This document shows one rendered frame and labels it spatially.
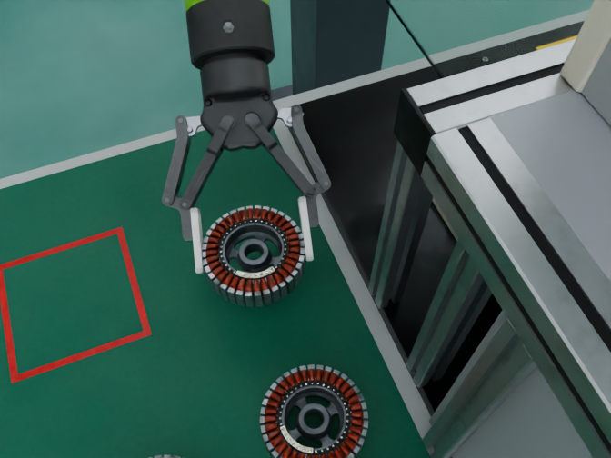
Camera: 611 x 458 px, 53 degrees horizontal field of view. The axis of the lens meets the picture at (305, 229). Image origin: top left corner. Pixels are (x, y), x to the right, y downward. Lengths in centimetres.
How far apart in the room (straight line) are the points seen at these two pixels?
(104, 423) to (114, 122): 139
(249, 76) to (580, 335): 43
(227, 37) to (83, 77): 153
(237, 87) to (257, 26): 7
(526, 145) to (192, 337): 46
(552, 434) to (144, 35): 200
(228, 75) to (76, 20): 176
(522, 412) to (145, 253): 50
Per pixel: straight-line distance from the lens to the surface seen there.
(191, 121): 68
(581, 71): 45
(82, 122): 203
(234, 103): 67
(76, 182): 89
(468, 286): 47
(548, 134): 43
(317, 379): 66
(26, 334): 79
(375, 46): 154
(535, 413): 45
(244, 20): 66
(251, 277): 64
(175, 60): 214
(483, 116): 43
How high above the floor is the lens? 142
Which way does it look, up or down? 58 degrees down
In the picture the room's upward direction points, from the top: straight up
